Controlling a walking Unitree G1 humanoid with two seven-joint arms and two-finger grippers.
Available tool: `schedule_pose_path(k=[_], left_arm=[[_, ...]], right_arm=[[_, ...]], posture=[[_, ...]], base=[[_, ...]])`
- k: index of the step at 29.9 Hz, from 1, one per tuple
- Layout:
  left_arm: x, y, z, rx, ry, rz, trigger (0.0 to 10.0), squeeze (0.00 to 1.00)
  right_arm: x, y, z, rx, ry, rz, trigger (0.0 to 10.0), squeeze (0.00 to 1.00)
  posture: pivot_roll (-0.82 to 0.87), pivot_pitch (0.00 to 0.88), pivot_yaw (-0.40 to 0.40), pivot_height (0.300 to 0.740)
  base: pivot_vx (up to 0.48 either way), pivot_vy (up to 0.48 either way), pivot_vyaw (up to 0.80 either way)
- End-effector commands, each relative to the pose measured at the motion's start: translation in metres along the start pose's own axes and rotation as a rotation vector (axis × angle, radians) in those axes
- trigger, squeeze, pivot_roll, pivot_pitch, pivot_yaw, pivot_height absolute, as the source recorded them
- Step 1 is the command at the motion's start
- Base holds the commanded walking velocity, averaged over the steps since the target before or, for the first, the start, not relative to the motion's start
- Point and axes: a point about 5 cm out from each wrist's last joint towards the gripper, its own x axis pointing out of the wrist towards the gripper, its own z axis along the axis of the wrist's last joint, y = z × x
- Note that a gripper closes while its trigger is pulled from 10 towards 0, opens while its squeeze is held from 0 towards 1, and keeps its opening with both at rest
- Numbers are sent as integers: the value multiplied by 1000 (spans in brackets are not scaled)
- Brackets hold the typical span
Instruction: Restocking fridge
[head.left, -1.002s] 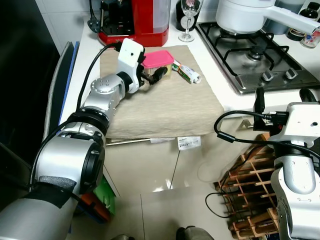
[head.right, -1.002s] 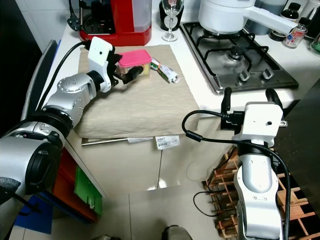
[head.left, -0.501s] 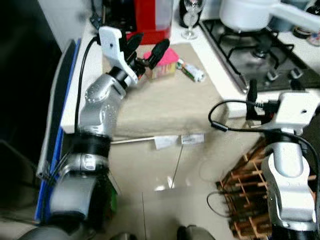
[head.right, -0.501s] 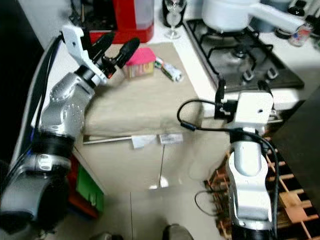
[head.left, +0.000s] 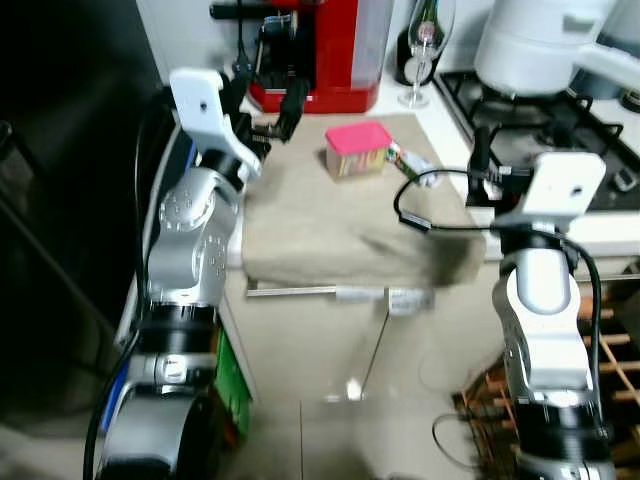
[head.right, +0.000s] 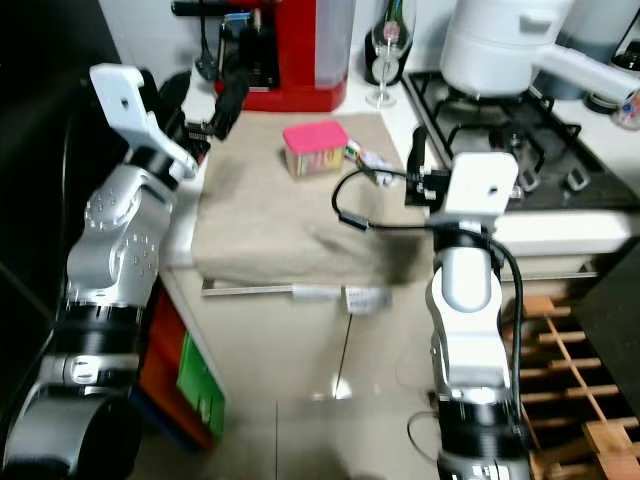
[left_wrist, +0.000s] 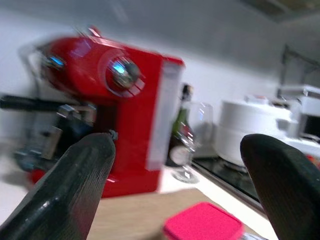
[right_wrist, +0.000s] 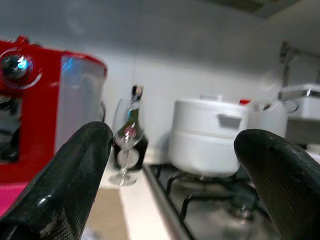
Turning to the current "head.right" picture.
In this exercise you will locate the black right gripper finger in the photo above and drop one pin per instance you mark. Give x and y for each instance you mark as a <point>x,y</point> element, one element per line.
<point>418,148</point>

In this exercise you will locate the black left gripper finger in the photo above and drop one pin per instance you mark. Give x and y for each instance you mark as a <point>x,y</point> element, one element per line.
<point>173,90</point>
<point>232,103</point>

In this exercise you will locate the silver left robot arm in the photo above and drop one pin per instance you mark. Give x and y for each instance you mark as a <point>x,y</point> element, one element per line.
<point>110,250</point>

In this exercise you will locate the dark grey mini fridge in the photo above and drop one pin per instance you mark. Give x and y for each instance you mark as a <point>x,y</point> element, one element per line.
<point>610,320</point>

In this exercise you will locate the white green tube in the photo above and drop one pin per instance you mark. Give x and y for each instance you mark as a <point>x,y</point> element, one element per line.
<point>372,162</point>

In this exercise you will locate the red coffee machine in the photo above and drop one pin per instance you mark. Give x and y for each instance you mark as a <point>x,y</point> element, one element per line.
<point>305,50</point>

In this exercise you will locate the dark green wine bottle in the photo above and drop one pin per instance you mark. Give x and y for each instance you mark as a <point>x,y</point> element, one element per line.
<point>373,60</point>

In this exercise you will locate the clear wine glass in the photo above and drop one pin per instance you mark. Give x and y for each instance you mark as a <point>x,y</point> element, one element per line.
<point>395,40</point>

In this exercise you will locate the printed white cloth tag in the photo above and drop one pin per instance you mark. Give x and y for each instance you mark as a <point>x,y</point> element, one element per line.
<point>368,300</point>

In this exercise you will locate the beige linen cloth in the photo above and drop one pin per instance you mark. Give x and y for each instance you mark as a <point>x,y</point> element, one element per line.
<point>290,230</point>

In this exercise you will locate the steel gas hob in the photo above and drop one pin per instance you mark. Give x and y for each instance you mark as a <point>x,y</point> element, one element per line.
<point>570,150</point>

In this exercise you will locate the small white cloth tag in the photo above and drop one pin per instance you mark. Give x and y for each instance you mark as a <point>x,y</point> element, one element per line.
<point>320,292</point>

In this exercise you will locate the grey plastic jug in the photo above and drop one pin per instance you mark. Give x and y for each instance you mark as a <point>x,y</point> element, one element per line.
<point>600,40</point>

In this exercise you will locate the small printed glass cup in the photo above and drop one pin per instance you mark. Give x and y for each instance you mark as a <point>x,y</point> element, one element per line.
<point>630,110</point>

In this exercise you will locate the white kitchen cabinet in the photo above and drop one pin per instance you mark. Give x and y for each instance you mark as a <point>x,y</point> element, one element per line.
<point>280,350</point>

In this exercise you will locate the orange flat board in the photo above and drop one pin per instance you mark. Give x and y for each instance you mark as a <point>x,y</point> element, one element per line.
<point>165,360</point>

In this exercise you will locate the wooden slatted rack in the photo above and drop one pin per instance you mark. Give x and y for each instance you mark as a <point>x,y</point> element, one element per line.
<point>570,400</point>

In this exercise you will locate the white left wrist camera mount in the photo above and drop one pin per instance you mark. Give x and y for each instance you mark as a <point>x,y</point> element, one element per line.
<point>125,100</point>

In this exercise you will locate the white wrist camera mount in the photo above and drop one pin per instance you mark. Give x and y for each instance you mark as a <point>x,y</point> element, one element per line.
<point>125,100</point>
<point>485,185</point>

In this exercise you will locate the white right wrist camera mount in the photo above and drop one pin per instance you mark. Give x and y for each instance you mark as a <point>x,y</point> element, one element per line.
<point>485,185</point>

